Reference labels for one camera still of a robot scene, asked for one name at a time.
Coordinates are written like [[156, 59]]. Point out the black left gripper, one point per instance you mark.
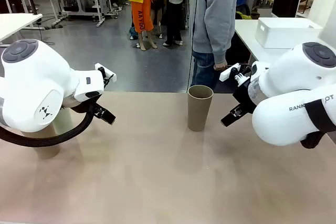
[[97, 108]]

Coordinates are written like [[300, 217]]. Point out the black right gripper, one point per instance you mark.
[[244, 95]]

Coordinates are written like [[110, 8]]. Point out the brown tall cup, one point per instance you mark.
[[199, 111], [50, 150]]

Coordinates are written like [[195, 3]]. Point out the white plastic basket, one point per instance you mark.
[[283, 33]]

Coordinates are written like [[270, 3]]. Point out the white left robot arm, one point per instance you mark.
[[34, 77]]

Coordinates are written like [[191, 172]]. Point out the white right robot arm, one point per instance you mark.
[[288, 77]]

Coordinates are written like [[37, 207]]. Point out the person's right forearm grey sleeve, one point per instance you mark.
[[216, 43]]

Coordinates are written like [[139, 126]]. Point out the person's right hand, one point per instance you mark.
[[220, 66]]

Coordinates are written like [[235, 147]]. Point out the white side table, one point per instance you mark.
[[249, 40]]

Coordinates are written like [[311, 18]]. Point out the black office chair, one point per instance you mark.
[[242, 11]]

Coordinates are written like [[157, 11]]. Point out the person in grey hoodie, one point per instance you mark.
[[210, 11]]

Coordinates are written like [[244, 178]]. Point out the person in black clothes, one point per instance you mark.
[[176, 11]]

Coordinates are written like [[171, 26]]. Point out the white table with curved edge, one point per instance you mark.
[[15, 24]]

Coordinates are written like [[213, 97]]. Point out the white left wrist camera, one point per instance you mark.
[[110, 75]]

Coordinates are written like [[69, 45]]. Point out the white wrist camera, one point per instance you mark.
[[110, 75], [227, 73]]

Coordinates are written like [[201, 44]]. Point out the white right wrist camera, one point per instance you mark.
[[227, 73]]

